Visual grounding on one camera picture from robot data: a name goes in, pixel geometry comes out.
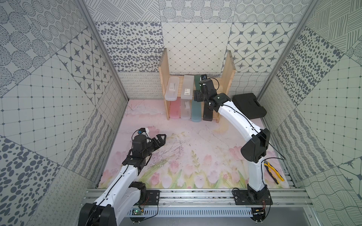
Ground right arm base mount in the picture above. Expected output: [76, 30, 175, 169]
[232, 187, 273, 206]

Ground clear labelled pencil case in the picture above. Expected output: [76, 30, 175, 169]
[181, 75, 194, 100]

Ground teal pencil case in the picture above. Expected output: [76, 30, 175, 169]
[191, 100, 202, 122]

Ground aluminium rail frame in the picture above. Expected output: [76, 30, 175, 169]
[80, 187, 314, 218]

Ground black pencil case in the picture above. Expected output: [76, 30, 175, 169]
[203, 104, 213, 121]

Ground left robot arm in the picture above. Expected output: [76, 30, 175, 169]
[78, 128, 166, 226]

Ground pink pencil case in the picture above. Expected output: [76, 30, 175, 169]
[170, 98, 181, 119]

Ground dark green pencil case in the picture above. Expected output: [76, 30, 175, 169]
[194, 75, 201, 90]

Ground wooden shelf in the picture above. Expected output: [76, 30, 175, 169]
[158, 48, 236, 120]

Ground clear rounded pencil case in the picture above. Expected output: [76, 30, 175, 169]
[165, 76, 180, 101]

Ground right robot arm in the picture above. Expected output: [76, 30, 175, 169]
[194, 78, 271, 192]

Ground small clear pencil case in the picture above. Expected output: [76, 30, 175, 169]
[180, 99, 191, 120]

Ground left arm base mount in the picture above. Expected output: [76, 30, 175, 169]
[136, 190, 161, 206]

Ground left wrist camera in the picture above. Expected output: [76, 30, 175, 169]
[137, 128, 150, 137]

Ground black tool case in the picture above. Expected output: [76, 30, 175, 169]
[232, 93, 267, 119]

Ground yellow black pliers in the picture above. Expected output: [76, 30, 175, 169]
[264, 161, 285, 185]

